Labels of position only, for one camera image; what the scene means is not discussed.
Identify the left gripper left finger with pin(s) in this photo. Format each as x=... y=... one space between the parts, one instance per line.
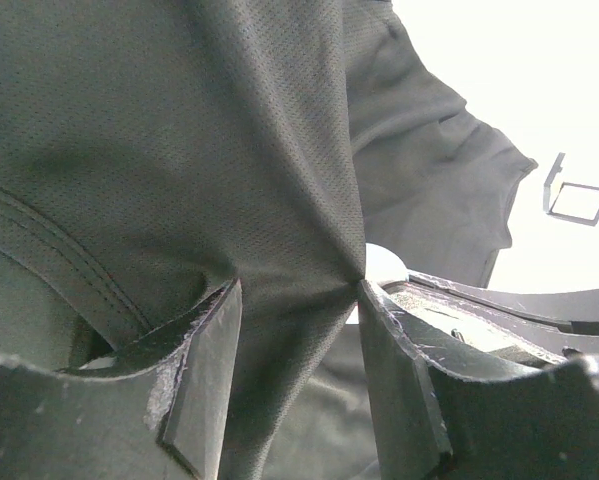
x=155 y=409

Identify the right black wire stand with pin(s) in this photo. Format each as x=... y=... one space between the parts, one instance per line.
x=567 y=200

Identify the round badge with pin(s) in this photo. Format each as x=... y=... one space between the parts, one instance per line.
x=383 y=266

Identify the black t-shirt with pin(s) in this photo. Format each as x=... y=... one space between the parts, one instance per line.
x=152 y=151

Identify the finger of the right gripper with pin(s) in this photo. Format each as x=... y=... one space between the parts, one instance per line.
x=491 y=331
x=576 y=312

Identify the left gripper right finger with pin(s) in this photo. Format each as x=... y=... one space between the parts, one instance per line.
x=442 y=409

